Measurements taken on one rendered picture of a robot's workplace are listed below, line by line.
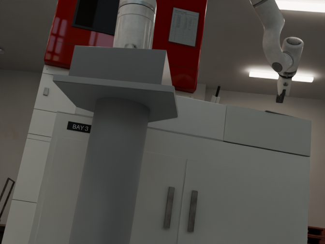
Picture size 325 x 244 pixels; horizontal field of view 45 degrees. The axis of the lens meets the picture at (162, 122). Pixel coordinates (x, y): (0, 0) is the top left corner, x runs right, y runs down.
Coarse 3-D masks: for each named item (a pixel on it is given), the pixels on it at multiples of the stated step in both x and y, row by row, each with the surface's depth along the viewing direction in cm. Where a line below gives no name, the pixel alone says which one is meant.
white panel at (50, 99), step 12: (48, 72) 204; (60, 72) 205; (48, 84) 203; (48, 96) 201; (60, 96) 202; (192, 96) 215; (36, 108) 198; (48, 108) 200; (60, 108) 201; (72, 108) 202; (36, 120) 197; (48, 120) 198; (36, 132) 196; (48, 132) 197
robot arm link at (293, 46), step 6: (288, 42) 164; (294, 42) 164; (300, 42) 164; (282, 48) 166; (288, 48) 163; (294, 48) 162; (300, 48) 163; (288, 54) 164; (294, 54) 164; (300, 54) 166; (294, 60) 165; (294, 66) 168; (288, 72) 170
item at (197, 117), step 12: (180, 96) 147; (180, 108) 146; (192, 108) 146; (204, 108) 147; (216, 108) 148; (168, 120) 144; (180, 120) 144; (192, 120) 145; (204, 120) 146; (216, 120) 147; (180, 132) 143; (192, 132) 144; (204, 132) 145; (216, 132) 146
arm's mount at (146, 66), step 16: (80, 48) 107; (96, 48) 107; (112, 48) 106; (128, 48) 106; (80, 64) 106; (96, 64) 105; (112, 64) 105; (128, 64) 104; (144, 64) 104; (160, 64) 104; (128, 80) 103; (144, 80) 103; (160, 80) 102
